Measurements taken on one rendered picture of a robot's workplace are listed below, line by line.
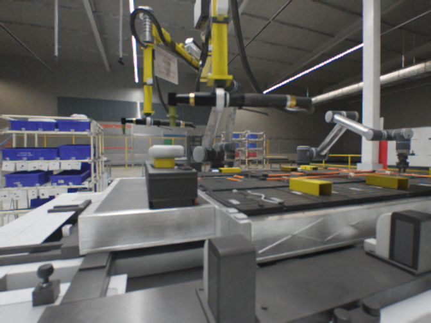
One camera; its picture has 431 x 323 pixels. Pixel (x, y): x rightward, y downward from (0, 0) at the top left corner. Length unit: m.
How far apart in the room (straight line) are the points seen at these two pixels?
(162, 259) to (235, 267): 0.44
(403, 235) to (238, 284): 0.45
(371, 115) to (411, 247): 5.70
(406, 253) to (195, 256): 0.57
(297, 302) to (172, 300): 0.24
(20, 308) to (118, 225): 0.25
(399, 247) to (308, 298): 0.29
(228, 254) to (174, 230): 0.36
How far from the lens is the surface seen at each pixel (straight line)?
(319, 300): 0.52
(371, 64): 6.59
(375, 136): 2.53
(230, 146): 2.46
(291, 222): 0.61
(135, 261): 0.77
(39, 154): 3.71
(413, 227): 0.68
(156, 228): 0.68
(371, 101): 6.37
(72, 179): 3.46
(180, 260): 0.78
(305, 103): 0.85
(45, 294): 0.63
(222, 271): 0.35
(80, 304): 0.53
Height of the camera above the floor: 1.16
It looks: 2 degrees down
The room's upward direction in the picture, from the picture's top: straight up
